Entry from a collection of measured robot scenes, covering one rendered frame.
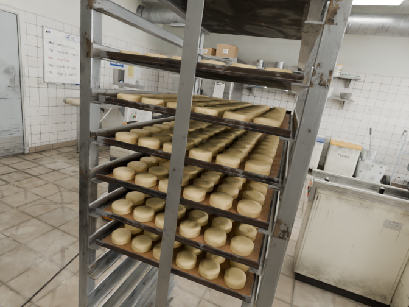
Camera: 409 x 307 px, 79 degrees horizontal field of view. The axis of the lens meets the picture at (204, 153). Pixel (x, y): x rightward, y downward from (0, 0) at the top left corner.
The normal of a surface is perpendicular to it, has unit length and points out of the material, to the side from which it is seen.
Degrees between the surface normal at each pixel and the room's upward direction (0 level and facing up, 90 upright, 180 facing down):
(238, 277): 0
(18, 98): 90
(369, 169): 95
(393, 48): 90
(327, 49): 90
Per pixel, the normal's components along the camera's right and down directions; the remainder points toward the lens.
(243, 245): 0.14, -0.95
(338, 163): -0.45, 0.22
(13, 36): 0.91, 0.23
